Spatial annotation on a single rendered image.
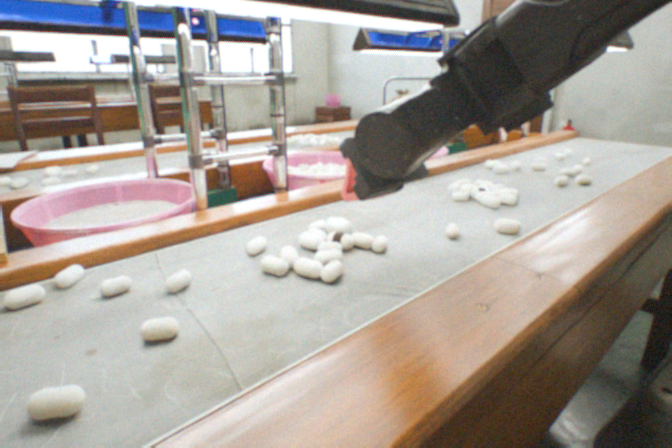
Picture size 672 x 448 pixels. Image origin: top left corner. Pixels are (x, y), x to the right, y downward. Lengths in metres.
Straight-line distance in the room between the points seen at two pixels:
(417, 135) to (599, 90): 4.98
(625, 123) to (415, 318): 4.93
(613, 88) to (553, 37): 4.93
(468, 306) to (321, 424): 0.18
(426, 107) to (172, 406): 0.29
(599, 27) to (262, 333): 0.34
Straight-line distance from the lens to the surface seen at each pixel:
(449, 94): 0.35
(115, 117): 3.18
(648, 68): 5.18
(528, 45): 0.32
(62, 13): 0.98
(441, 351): 0.33
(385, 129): 0.32
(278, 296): 0.44
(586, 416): 1.53
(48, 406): 0.36
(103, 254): 0.57
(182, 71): 0.62
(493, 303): 0.41
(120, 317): 0.46
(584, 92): 5.29
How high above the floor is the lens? 0.97
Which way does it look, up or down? 17 degrees down
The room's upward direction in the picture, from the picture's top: straight up
